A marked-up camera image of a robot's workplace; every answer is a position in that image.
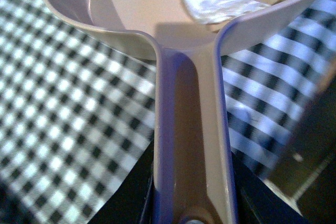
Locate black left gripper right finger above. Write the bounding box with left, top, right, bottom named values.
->
left=232, top=154, right=305, bottom=223

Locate black white checkered bedsheet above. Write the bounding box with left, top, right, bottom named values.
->
left=1, top=0, right=335, bottom=223

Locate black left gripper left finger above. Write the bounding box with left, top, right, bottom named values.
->
left=89, top=142, right=154, bottom=224

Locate beige plastic dustpan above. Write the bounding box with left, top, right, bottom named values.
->
left=44, top=0, right=315, bottom=223

